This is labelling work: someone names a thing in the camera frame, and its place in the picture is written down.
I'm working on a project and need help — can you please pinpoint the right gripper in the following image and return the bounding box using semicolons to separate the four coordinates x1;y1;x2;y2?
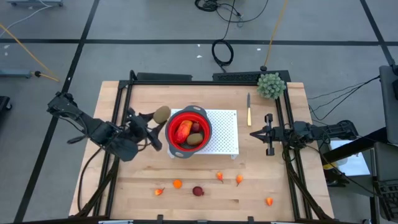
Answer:
249;113;296;156

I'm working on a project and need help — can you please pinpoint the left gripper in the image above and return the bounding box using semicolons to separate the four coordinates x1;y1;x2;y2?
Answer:
126;107;167;152

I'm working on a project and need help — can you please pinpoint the brown kiwi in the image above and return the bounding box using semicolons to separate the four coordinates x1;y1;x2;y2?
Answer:
152;105;172;124

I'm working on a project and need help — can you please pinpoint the red-orange mango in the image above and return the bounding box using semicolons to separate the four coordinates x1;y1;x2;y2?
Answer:
173;119;193;144

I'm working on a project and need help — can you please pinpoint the brown potato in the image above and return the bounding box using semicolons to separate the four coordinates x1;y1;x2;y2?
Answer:
186;133;205;147

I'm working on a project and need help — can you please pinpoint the red collapsible colander grey rim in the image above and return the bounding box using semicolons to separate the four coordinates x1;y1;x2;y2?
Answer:
164;105;213;159

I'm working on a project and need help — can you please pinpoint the white perforated metal shelf riser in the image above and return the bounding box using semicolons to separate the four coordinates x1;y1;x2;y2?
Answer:
167;108;240;160

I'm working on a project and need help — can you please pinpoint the green potted plant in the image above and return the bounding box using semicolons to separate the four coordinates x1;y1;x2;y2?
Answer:
256;72;287;100

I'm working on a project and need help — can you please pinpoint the long black ribbed power strip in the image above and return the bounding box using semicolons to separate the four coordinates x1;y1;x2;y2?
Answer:
213;70;292;83

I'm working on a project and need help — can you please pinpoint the white box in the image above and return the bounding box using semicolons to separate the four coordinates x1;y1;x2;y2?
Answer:
328;139;373;177

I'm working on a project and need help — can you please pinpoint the grey side desk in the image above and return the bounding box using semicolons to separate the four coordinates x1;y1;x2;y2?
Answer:
378;63;398;146

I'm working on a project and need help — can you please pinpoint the black keyboard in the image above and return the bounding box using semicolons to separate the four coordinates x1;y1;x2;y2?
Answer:
374;179;398;223

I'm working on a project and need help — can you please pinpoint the short grey floor base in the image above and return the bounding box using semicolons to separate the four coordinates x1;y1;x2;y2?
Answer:
0;68;34;79

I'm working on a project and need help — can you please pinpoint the black caster foot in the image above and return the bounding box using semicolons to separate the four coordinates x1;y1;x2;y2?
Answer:
0;95;13;112

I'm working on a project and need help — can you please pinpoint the long grey floor base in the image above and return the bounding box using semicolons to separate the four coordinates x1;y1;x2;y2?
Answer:
7;0;65;7

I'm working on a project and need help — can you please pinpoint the knife with tan handle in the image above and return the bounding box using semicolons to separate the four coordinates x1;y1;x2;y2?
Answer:
246;92;252;127

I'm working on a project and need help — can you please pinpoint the black aluminium table frame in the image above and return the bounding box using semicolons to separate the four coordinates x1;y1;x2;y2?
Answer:
74;70;335;224

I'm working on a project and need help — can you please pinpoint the yellow hanging cable black foot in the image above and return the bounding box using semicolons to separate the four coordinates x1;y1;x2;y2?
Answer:
260;0;290;72

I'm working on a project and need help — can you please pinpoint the coiled black floor cable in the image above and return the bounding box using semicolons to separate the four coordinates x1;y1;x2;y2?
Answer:
211;9;237;74

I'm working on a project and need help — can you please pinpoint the yellow floor cable black plug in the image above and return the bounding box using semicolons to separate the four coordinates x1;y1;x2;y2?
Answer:
0;24;60;82

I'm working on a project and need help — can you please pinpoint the tangled black cable bundle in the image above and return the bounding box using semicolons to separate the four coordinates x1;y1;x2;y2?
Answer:
195;0;270;29

